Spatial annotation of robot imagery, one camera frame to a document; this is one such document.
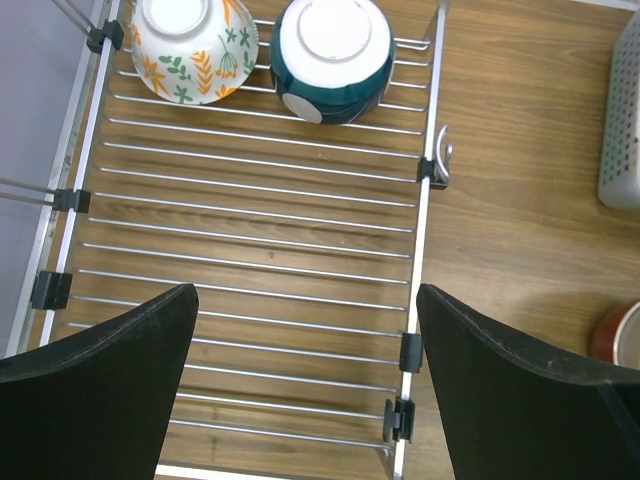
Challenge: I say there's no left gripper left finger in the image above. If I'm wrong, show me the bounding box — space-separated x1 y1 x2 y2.
1 284 199 479

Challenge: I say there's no white plastic laundry basket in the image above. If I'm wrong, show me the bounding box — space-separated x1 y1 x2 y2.
597 13 639 213

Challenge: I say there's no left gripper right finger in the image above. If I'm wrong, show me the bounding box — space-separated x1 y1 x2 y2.
416 284 639 479

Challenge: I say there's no red glossy bowl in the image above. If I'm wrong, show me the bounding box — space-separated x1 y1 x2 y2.
588 300 640 370

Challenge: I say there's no white floral bowl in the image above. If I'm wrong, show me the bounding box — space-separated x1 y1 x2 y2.
130 0 259 105

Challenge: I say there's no teal white bowl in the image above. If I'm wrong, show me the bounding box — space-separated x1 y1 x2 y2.
269 0 396 125

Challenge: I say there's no metal wire dish rack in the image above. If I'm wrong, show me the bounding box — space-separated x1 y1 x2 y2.
1 1 452 479

